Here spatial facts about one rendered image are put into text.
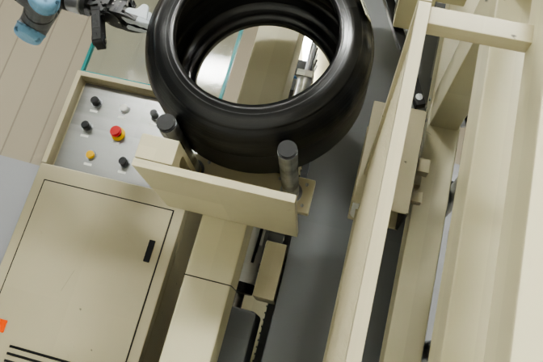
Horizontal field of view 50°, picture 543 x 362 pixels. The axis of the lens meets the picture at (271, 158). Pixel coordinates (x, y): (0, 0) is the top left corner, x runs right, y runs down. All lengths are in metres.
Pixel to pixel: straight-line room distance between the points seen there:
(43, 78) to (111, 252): 2.86
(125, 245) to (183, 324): 0.51
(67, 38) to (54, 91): 0.45
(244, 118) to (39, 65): 3.59
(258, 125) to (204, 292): 0.52
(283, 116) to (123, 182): 0.92
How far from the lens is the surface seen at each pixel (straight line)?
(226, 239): 1.61
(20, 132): 4.63
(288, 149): 1.28
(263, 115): 1.30
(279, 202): 1.27
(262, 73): 1.77
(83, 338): 2.02
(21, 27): 1.65
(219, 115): 1.31
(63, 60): 4.77
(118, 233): 2.04
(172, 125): 1.33
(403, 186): 1.59
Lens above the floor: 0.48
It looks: 18 degrees up
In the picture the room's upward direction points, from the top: 15 degrees clockwise
